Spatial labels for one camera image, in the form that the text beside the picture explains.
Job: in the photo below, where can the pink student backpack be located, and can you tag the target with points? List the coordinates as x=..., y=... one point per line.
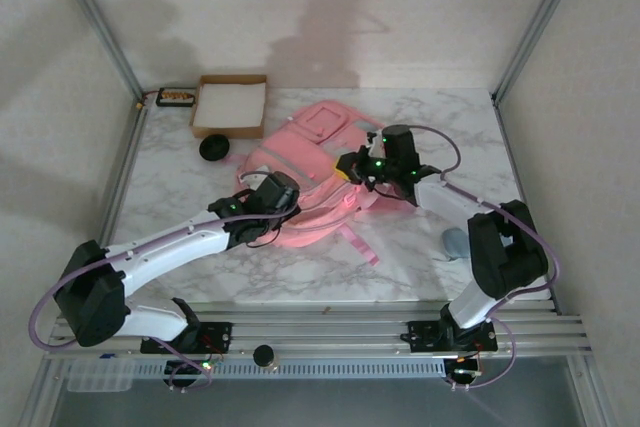
x=295, y=152

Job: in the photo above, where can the light blue glasses case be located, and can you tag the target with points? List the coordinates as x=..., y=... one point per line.
x=455, y=244

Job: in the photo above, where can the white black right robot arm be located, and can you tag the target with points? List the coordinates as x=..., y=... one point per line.
x=445, y=202

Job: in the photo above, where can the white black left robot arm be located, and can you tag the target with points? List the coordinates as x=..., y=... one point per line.
x=165, y=252

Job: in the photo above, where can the black round lid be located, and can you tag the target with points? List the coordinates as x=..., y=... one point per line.
x=214, y=148

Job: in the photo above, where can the cardboard box with white foam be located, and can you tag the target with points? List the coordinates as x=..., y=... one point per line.
x=230, y=107

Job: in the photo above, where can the black board with orange connectors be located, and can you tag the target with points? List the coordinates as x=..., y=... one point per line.
x=175, y=97

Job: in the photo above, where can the black round knob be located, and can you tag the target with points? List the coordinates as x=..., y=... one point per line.
x=264, y=356

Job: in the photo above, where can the small circuit board with LED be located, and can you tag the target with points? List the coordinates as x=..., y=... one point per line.
x=465, y=371
x=209, y=365

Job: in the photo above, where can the aluminium base frame rails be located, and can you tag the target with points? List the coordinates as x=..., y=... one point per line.
x=325, y=332

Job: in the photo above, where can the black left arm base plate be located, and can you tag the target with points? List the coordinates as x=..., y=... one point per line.
x=220, y=337

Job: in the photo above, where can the aluminium table side rail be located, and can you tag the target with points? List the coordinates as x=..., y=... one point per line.
x=118, y=197

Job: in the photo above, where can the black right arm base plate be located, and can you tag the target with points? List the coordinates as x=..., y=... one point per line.
x=422, y=337

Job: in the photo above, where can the aluminium corner post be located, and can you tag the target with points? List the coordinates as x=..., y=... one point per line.
x=539, y=22
x=100, y=22

